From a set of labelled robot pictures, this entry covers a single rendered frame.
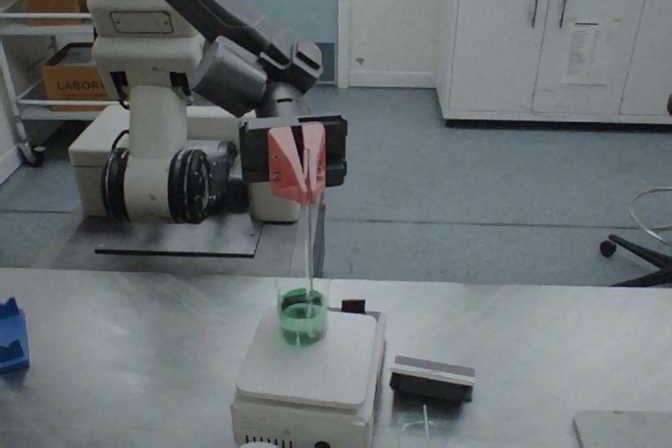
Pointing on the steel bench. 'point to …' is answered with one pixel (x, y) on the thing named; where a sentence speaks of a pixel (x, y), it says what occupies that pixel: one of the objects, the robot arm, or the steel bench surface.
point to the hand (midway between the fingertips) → (308, 193)
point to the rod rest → (13, 337)
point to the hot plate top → (311, 364)
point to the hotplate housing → (309, 416)
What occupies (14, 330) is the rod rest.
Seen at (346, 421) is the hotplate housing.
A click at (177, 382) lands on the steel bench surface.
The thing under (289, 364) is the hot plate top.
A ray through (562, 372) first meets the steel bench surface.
